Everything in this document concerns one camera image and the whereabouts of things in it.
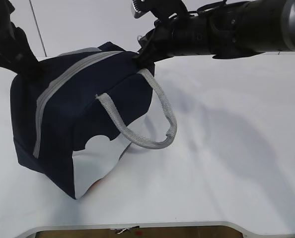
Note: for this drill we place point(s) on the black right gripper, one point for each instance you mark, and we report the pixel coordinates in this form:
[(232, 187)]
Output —
[(154, 44)]

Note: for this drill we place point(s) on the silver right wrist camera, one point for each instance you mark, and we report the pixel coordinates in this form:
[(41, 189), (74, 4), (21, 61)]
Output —
[(161, 9)]

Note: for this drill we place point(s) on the navy blue lunch bag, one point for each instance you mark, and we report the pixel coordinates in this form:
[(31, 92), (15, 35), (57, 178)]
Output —
[(74, 123)]

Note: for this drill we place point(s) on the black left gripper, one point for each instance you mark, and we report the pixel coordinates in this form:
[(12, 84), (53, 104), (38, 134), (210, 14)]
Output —
[(15, 52)]

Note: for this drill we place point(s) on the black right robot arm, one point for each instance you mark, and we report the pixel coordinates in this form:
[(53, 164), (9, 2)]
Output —
[(220, 29)]

